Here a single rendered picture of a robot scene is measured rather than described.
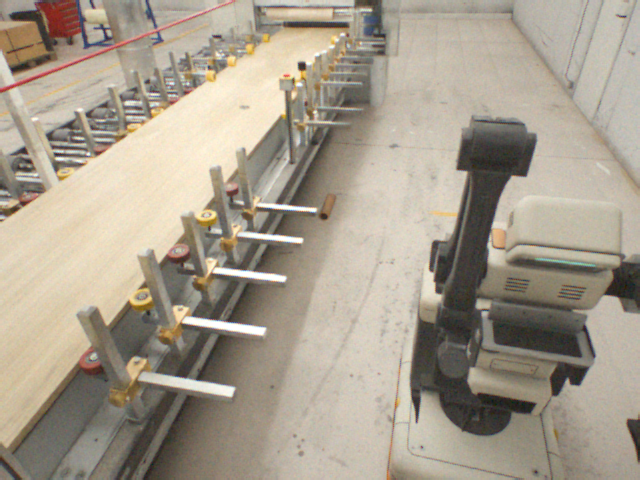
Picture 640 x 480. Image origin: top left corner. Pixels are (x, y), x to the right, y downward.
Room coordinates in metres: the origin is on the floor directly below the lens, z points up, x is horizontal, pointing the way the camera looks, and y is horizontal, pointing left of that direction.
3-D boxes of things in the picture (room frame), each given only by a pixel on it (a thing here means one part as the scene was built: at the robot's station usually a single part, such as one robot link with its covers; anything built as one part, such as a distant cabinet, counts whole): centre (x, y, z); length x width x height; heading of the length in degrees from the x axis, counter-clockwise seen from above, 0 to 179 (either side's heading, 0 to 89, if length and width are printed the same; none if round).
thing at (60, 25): (9.88, 5.21, 0.41); 0.76 x 0.48 x 0.81; 174
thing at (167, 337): (1.01, 0.51, 0.81); 0.14 x 0.06 x 0.05; 167
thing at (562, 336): (0.74, -0.53, 0.99); 0.28 x 0.16 x 0.22; 75
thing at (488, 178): (0.63, -0.28, 1.41); 0.11 x 0.06 x 0.43; 75
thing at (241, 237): (1.49, 0.30, 0.81); 0.43 x 0.03 x 0.04; 77
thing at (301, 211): (1.73, 0.24, 0.80); 0.43 x 0.03 x 0.04; 77
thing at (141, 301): (1.05, 0.60, 0.85); 0.08 x 0.08 x 0.11
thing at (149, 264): (0.98, 0.51, 0.91); 0.04 x 0.04 x 0.48; 77
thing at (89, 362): (0.80, 0.66, 0.85); 0.08 x 0.08 x 0.11
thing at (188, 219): (1.23, 0.46, 0.88); 0.04 x 0.04 x 0.48; 77
